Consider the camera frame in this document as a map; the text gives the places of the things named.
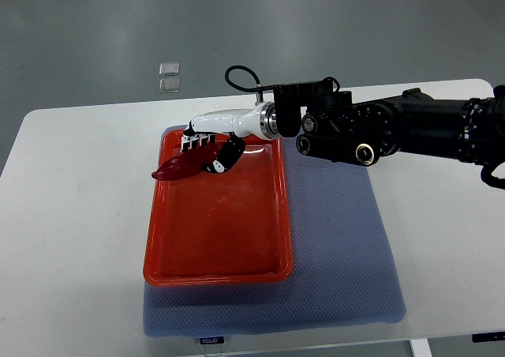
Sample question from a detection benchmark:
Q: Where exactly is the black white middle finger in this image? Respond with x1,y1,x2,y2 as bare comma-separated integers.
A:
199,134,208,147

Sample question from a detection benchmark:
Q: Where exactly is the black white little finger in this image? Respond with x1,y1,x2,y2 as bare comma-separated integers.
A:
181,136,190,152

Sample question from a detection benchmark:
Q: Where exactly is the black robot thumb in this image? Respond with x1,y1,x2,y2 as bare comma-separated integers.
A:
203,134,245,174

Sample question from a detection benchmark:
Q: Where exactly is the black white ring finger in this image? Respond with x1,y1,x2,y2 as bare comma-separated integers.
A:
190,134,200,148

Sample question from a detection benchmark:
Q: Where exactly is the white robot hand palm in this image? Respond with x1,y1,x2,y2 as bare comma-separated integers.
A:
184,109,263,138

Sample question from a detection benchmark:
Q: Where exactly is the red pepper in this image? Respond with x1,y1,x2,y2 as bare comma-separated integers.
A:
151,143,221,181

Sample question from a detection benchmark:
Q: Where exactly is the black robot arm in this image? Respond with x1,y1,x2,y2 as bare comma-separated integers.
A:
181,77,504,188

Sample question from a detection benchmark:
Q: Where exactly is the red plastic tray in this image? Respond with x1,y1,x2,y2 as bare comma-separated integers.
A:
143,137,294,287

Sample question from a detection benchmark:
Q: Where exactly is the blue textured mat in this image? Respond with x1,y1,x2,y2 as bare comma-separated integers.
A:
144,139,406,338

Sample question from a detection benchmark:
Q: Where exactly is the black table label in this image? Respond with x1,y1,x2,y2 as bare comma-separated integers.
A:
472,332,505,344
200,336,225,345

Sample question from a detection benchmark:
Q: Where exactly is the white table leg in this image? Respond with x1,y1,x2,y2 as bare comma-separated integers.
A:
410,339,432,357

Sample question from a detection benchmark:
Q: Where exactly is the black right table label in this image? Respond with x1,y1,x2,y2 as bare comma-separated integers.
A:
472,332,505,344

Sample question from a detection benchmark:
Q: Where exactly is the black cable loop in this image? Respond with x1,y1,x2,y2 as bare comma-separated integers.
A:
224,65,264,97

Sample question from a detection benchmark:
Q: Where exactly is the black lower cable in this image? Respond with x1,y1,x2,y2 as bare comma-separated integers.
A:
480,161,505,190

